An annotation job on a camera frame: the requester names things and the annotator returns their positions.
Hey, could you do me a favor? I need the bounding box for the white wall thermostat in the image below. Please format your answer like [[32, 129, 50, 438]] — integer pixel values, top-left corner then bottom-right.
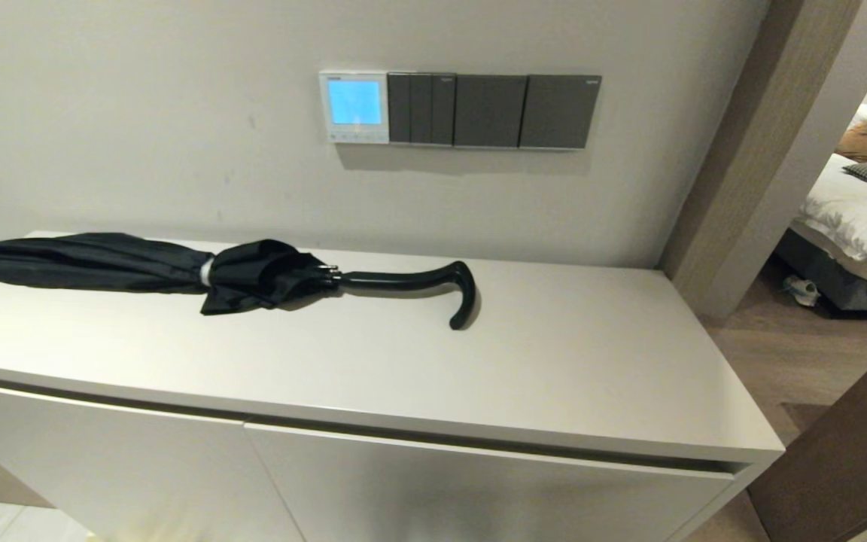
[[318, 69, 390, 145]]

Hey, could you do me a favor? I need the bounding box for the white cabinet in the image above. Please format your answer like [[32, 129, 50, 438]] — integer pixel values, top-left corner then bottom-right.
[[0, 230, 785, 542]]

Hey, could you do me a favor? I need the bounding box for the black folded umbrella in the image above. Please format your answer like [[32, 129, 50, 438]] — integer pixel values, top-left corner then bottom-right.
[[0, 232, 477, 332]]

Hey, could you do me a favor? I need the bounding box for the pale teal slipper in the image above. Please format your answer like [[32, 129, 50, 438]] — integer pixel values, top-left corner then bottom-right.
[[783, 273, 823, 306]]

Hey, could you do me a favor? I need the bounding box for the white bed with grey base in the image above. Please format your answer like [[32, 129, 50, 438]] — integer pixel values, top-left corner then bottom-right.
[[776, 75, 867, 317]]

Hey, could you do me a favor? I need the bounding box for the grey triple rocker wall switch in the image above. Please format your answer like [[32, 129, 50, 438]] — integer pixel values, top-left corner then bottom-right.
[[387, 72, 457, 146]]

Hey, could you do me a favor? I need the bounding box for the grey single wall switch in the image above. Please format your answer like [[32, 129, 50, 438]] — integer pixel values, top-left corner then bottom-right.
[[454, 73, 530, 148], [520, 73, 603, 150]]

